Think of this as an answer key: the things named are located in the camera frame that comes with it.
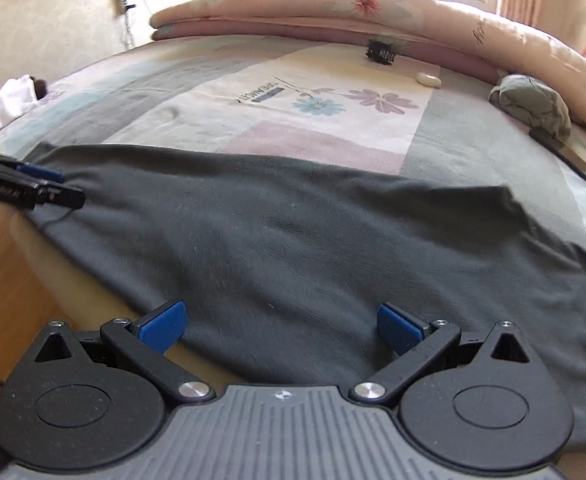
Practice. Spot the grey-green bundled cloth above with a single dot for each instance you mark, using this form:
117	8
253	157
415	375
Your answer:
530	102

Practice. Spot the power strip with plugs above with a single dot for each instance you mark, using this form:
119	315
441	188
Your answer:
123	0

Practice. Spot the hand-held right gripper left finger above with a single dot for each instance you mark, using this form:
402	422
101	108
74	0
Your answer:
165	327

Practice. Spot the dark grey pants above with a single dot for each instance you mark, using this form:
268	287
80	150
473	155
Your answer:
273	260

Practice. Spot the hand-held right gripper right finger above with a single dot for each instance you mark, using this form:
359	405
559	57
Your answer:
398	327

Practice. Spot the white earbud case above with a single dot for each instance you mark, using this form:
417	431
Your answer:
428	79

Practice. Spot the black smartphone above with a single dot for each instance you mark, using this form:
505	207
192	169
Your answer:
563	157

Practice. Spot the white cloth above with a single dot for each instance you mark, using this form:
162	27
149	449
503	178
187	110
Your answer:
3	102

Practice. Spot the pink floral quilt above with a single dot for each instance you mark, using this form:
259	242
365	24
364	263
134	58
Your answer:
323	15

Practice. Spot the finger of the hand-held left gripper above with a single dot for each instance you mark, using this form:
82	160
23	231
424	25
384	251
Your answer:
43	172
60	197

